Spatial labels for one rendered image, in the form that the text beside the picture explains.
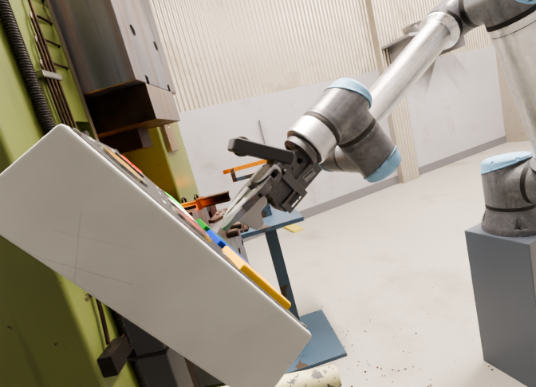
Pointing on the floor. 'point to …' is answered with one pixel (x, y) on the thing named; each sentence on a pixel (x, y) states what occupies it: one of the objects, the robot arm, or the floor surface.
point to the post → (180, 373)
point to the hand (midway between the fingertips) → (224, 221)
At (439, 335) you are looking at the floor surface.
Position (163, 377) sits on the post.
